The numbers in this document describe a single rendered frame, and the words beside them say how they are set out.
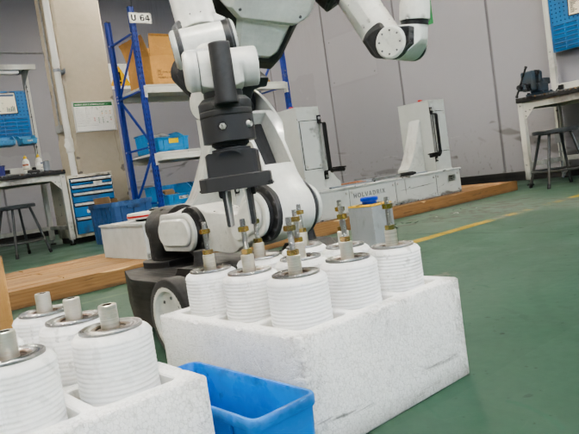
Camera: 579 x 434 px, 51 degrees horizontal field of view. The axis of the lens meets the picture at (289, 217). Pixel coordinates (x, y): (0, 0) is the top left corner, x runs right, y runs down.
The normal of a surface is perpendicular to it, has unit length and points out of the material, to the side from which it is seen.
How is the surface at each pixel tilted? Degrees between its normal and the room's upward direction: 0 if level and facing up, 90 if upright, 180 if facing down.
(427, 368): 90
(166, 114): 90
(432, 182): 90
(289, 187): 55
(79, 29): 90
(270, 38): 128
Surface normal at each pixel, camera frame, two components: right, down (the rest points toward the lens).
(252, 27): 0.47, 0.61
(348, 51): -0.77, 0.15
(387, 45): -0.61, 0.15
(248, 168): -0.11, 0.09
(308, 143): 0.62, -0.04
